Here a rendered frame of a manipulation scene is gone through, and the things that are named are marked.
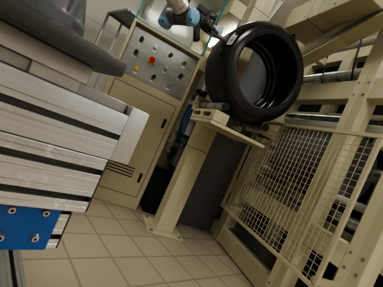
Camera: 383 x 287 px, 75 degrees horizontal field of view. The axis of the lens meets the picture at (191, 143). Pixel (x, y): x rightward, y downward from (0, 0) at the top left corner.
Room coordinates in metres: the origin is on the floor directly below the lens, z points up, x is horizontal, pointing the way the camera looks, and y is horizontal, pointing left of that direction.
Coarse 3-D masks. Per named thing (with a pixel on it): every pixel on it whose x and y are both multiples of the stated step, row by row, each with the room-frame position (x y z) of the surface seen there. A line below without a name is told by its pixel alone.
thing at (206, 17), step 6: (198, 6) 1.28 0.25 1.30; (204, 12) 1.29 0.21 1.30; (210, 12) 1.29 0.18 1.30; (204, 18) 1.30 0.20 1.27; (210, 18) 1.30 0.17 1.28; (216, 18) 1.30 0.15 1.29; (204, 24) 1.29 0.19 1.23; (210, 24) 1.30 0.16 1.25; (204, 30) 1.35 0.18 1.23; (210, 30) 1.32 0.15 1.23
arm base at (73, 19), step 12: (24, 0) 0.26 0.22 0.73; (36, 0) 0.27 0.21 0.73; (48, 0) 0.28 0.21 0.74; (60, 0) 0.29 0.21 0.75; (72, 0) 0.32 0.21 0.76; (84, 0) 0.33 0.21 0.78; (48, 12) 0.28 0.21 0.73; (60, 12) 0.29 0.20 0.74; (72, 12) 0.32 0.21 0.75; (84, 12) 0.34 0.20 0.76; (72, 24) 0.31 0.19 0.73; (84, 24) 0.35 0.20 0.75
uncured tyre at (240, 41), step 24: (264, 24) 1.32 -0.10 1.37; (216, 48) 1.39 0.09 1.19; (240, 48) 1.28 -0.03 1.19; (264, 48) 1.62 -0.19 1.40; (288, 48) 1.40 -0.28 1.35; (216, 72) 1.33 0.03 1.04; (288, 72) 1.58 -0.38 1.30; (216, 96) 1.41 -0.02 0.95; (240, 96) 1.32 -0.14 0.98; (264, 96) 1.68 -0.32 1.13; (288, 96) 1.42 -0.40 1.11; (240, 120) 1.51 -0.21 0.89; (264, 120) 1.43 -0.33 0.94
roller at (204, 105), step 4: (200, 104) 1.63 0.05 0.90; (204, 104) 1.56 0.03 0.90; (208, 104) 1.50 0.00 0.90; (212, 104) 1.44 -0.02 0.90; (216, 104) 1.39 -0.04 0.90; (220, 104) 1.34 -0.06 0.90; (224, 104) 1.31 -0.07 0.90; (228, 104) 1.32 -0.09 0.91; (204, 108) 1.58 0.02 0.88; (208, 108) 1.51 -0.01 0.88; (212, 108) 1.45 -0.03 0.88; (216, 108) 1.39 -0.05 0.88; (220, 108) 1.34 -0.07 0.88; (224, 108) 1.32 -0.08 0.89; (228, 108) 1.32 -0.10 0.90
